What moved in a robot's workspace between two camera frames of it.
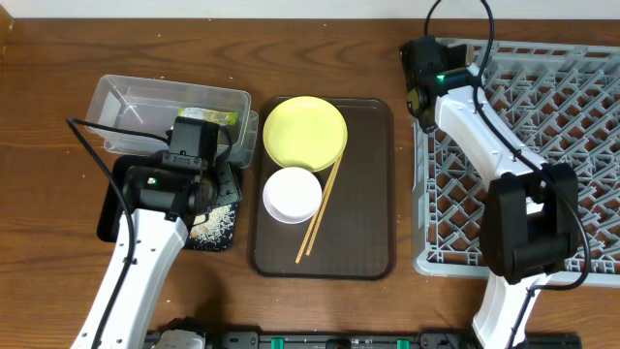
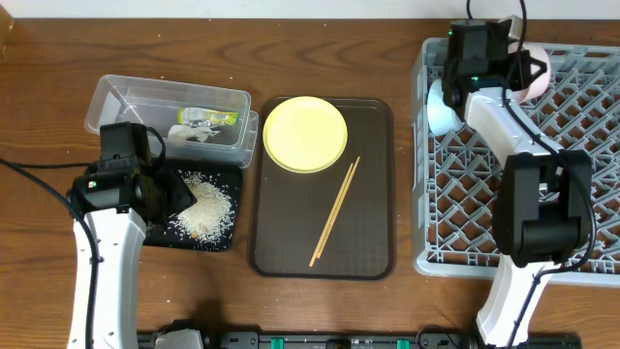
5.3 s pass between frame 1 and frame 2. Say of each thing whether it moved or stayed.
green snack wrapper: stayed
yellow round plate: stayed
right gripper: moved
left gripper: moved
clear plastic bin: stayed
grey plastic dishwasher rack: stayed
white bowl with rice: moved
